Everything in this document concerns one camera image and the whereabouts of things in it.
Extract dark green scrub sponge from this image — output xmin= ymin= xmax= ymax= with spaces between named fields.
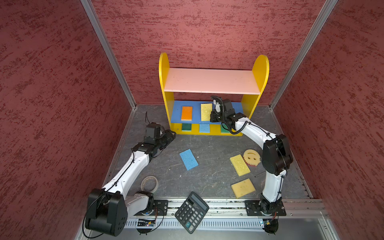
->
xmin=182 ymin=124 xmax=192 ymax=132

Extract bright green sponge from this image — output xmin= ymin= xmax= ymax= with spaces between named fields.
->
xmin=221 ymin=125 xmax=231 ymax=134

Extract orange sponge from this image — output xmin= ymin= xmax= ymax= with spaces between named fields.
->
xmin=181 ymin=106 xmax=193 ymax=121

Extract blue sponge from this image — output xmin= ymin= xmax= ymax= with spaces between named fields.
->
xmin=180 ymin=149 xmax=199 ymax=171
xmin=199 ymin=124 xmax=211 ymax=133

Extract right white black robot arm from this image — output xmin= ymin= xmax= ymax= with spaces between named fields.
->
xmin=210 ymin=96 xmax=293 ymax=216

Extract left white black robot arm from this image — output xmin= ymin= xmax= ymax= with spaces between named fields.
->
xmin=82 ymin=123 xmax=177 ymax=237

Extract yellow shelf pink blue boards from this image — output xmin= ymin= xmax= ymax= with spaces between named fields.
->
xmin=159 ymin=53 xmax=270 ymax=136

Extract clear tape roll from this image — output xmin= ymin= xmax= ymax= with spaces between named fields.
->
xmin=141 ymin=176 xmax=159 ymax=194

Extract black calculator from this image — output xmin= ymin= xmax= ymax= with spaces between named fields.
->
xmin=175 ymin=192 xmax=210 ymax=234

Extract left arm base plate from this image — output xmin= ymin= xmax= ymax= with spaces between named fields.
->
xmin=137 ymin=200 xmax=169 ymax=216

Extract left circuit board with wires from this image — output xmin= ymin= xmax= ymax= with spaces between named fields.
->
xmin=136 ymin=219 xmax=157 ymax=235

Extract circuit board with wires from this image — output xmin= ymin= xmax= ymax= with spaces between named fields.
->
xmin=263 ymin=219 xmax=279 ymax=235
xmin=136 ymin=219 xmax=157 ymax=235

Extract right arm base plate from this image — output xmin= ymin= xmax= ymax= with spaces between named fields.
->
xmin=245 ymin=200 xmax=287 ymax=217

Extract right circuit board with wires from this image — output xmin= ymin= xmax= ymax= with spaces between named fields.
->
xmin=263 ymin=219 xmax=279 ymax=235

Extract aluminium front rail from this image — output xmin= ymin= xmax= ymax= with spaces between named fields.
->
xmin=123 ymin=198 xmax=339 ymax=240

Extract left aluminium corner post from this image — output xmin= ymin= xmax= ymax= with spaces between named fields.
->
xmin=81 ymin=0 xmax=137 ymax=111

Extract aluminium corner post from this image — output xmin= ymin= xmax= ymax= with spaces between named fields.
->
xmin=81 ymin=0 xmax=137 ymax=111
xmin=269 ymin=0 xmax=338 ymax=111

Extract right aluminium corner post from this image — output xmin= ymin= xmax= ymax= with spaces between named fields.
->
xmin=269 ymin=0 xmax=338 ymax=111

